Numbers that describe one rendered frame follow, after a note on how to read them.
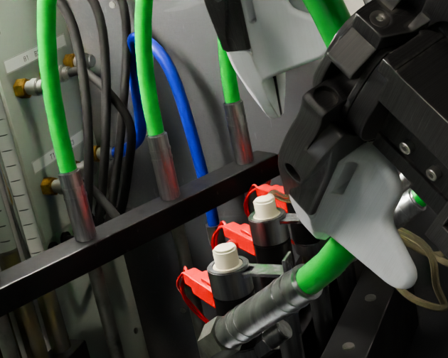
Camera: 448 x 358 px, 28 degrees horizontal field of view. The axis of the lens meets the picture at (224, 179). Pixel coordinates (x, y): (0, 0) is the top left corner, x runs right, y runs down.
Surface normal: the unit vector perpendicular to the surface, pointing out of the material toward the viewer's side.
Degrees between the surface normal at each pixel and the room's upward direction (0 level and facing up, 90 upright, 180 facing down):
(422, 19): 70
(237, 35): 95
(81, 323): 90
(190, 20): 90
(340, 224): 101
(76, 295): 90
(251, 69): 113
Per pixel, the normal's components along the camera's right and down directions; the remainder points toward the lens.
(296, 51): -0.35, 0.43
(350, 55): -0.41, -0.03
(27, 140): 0.91, -0.04
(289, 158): -0.77, 0.52
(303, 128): -0.69, 0.36
